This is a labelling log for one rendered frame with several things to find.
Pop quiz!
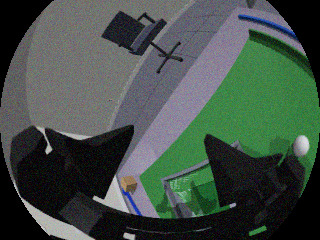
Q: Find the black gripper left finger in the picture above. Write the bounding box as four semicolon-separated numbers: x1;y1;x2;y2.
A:
45;125;135;200

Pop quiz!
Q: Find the white golf ball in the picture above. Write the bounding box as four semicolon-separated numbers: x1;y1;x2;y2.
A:
293;135;309;159

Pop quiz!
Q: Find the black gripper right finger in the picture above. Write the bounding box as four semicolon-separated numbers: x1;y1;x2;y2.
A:
204;135;284;208

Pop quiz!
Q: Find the green mat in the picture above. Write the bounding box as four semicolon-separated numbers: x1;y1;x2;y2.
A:
139;36;320;219

